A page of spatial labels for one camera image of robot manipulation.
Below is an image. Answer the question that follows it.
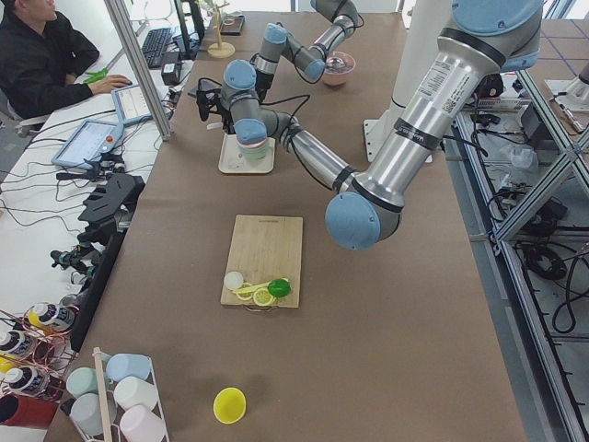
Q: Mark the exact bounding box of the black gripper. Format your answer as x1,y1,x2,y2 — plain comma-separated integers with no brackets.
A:
209,94,236,134
255,70,274,102

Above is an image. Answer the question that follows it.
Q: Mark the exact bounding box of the white ceramic spoon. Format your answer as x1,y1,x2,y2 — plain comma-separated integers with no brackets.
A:
206,122,224,130

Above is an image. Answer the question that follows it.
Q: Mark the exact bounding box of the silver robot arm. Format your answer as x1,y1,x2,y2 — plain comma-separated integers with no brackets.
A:
197,1,543,250
250,0,362,100

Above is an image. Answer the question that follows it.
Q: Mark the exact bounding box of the green bowl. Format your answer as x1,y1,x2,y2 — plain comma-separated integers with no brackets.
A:
239,145,268,161

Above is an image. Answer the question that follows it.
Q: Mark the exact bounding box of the large pink bowl with glassware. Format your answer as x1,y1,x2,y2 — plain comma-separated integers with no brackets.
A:
321,51,356,87

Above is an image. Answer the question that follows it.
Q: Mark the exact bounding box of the white rabbit tray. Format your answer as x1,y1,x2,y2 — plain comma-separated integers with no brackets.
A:
218,134,275,174

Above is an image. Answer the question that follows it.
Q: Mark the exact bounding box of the wooden mug tree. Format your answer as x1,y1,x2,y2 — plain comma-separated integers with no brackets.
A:
205,1,235,59

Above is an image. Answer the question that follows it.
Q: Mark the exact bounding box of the blue teach pendant far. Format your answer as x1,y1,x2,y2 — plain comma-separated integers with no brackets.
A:
110,86,152,127

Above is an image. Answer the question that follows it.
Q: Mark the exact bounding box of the blue teach pendant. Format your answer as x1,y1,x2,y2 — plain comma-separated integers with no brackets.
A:
110,86,152,127
51,120,123,169

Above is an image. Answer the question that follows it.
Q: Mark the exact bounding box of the black monitor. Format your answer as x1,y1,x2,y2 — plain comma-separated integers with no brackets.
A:
173,0,205,58

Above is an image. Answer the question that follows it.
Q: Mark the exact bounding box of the black keyboard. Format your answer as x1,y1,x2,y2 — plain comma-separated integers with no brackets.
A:
141,28,172,69

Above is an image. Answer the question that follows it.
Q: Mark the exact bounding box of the wooden cutting board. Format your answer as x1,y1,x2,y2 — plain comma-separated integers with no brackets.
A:
225,215,304,308

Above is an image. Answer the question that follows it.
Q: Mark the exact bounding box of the blue teach pendant near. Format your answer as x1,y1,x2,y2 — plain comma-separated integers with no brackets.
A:
51,120,123,169

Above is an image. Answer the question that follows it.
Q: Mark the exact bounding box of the black tool stand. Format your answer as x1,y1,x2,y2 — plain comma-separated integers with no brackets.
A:
77,173,145,245

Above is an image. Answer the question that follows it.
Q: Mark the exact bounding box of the white toy bun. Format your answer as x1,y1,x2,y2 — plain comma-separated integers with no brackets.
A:
224,271,245,291

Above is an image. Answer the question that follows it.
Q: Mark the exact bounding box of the lemon slice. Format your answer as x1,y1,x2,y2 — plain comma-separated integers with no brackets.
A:
233,283,256,301
252,287,276,307

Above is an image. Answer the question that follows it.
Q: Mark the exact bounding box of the green lime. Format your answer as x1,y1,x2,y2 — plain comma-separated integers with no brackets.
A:
268,278,292,298

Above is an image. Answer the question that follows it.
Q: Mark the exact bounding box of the person in black jacket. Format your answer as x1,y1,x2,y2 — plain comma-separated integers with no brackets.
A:
1,1,132,120

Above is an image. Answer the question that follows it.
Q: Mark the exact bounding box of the yellow cup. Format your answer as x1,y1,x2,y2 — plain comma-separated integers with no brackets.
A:
213,387,247,425

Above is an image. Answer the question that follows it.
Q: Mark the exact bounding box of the cup rack with cups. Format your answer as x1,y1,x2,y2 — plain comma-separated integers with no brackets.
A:
61,347,170,441

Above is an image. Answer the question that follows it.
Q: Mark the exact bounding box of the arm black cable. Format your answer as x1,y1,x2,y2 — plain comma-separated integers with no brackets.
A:
257,94,314,139

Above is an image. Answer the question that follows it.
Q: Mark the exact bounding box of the aluminium frame post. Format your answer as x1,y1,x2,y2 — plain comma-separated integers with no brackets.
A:
104,0,172,142

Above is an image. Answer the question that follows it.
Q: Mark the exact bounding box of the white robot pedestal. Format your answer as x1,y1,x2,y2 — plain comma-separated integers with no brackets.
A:
364,0,452,162

